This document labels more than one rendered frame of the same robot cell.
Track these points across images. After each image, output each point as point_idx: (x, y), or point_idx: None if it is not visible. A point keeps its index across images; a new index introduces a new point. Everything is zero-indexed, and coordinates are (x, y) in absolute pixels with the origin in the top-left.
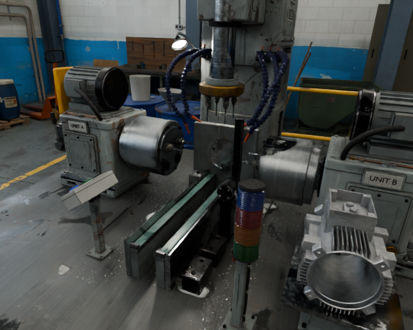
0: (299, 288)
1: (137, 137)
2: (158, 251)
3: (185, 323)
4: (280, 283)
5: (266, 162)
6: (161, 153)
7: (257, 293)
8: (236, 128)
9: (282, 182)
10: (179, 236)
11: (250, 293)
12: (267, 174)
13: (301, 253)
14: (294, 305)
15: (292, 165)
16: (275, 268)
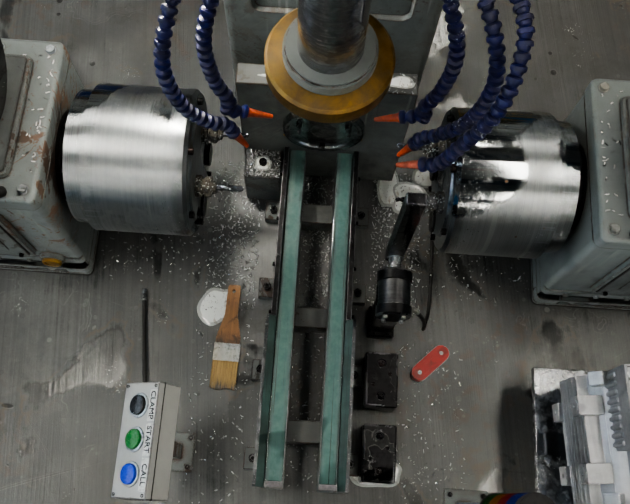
0: (558, 475)
1: (124, 203)
2: (323, 486)
3: None
4: (503, 405)
5: (467, 228)
6: (194, 210)
7: (474, 440)
8: (409, 213)
9: (500, 251)
10: (334, 424)
11: (464, 446)
12: (467, 245)
13: (573, 463)
14: None
15: (524, 230)
16: (487, 372)
